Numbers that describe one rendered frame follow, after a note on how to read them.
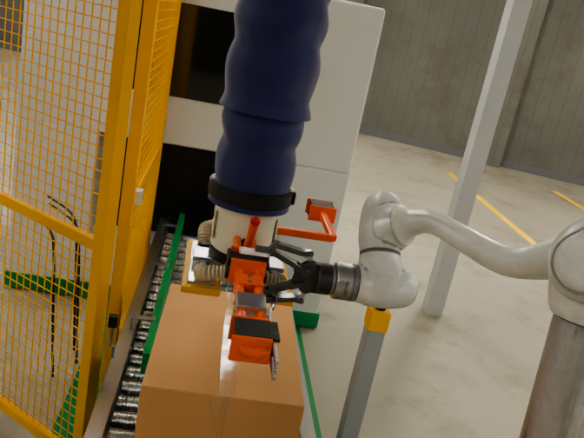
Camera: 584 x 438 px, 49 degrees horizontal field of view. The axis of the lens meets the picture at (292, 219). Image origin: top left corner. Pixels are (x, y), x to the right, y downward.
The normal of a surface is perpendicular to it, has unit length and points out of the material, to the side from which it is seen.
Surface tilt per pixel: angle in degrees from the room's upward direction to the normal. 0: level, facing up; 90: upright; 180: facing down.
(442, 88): 90
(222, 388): 0
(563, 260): 80
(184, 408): 90
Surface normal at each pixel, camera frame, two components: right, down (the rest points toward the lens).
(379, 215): -0.53, -0.45
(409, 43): -0.28, 0.24
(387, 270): 0.19, -0.43
